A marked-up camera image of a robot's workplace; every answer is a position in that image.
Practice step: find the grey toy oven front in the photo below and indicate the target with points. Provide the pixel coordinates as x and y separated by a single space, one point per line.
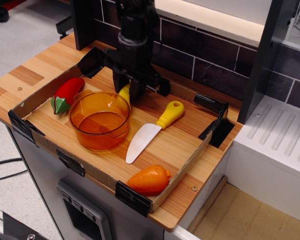
89 220

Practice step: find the yellow handled toy knife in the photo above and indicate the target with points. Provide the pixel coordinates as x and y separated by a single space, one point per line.
173 111

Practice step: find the black vertical post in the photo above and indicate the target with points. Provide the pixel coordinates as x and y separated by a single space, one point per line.
275 30
84 14

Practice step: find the white toy sink drainboard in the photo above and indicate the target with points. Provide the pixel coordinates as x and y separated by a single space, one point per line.
272 134

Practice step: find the red toy chili pepper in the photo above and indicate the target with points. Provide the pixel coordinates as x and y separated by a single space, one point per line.
64 97

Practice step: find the yellow toy banana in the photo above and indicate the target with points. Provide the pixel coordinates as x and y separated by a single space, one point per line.
125 93

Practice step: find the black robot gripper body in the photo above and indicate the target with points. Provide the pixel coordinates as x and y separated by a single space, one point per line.
133 59

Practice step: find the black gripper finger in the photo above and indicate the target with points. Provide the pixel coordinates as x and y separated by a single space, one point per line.
136 89
119 80

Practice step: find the cardboard fence with black tape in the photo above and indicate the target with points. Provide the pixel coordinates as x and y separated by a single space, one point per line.
191 150

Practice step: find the black vertical post left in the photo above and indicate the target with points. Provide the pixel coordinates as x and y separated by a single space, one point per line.
84 14

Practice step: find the orange transparent plastic pot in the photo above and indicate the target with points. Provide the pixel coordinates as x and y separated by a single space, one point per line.
100 119

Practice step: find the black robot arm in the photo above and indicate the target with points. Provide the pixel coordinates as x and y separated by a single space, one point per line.
138 20

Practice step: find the black vertical post right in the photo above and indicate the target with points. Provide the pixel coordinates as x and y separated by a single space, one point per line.
275 30

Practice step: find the orange toy carrot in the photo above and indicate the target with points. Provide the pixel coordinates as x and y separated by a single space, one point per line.
150 181

